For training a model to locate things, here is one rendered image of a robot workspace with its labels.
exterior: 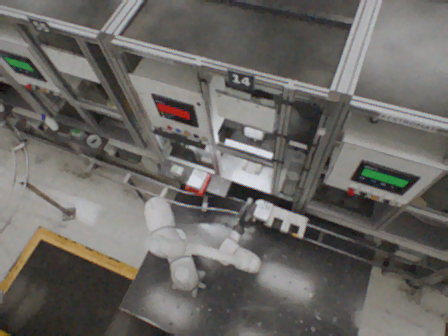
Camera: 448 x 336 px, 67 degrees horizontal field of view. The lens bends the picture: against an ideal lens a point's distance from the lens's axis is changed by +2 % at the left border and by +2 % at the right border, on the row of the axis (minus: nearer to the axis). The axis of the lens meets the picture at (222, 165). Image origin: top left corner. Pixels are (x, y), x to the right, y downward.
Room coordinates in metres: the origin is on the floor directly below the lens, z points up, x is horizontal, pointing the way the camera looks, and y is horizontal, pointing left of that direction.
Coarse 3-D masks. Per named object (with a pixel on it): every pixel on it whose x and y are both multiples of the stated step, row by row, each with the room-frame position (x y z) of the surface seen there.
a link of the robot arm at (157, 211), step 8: (152, 200) 0.71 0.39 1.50; (160, 200) 0.71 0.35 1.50; (144, 208) 0.69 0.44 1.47; (152, 208) 0.66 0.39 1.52; (160, 208) 0.65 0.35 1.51; (168, 208) 0.66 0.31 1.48; (152, 216) 0.62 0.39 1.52; (160, 216) 0.61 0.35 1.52; (168, 216) 0.61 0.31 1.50; (152, 224) 0.58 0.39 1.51; (160, 224) 0.57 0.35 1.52; (168, 224) 0.57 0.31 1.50; (184, 256) 0.55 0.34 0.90
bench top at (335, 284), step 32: (192, 224) 0.83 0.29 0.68; (224, 224) 0.79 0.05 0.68; (256, 224) 0.75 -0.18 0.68; (320, 224) 0.67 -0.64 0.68; (192, 256) 0.59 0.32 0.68; (288, 256) 0.48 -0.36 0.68; (320, 256) 0.45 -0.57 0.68; (160, 288) 0.41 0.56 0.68; (224, 288) 0.34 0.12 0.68; (256, 288) 0.31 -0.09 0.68; (288, 288) 0.28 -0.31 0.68; (320, 288) 0.24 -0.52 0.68; (352, 288) 0.21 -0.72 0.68; (160, 320) 0.21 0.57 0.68; (192, 320) 0.18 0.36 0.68; (224, 320) 0.15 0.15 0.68; (256, 320) 0.12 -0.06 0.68; (288, 320) 0.09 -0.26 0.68; (320, 320) 0.06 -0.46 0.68; (352, 320) 0.03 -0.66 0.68
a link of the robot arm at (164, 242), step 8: (152, 232) 0.54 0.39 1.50; (160, 232) 0.53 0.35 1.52; (168, 232) 0.52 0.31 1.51; (176, 232) 0.53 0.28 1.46; (152, 240) 0.49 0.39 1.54; (160, 240) 0.48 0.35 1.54; (168, 240) 0.48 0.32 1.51; (176, 240) 0.49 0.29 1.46; (152, 248) 0.45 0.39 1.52; (160, 248) 0.45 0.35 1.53; (168, 248) 0.45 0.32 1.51; (176, 248) 0.45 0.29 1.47; (184, 248) 0.46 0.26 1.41; (160, 256) 0.42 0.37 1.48; (168, 256) 0.42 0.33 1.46; (176, 256) 0.42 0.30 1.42
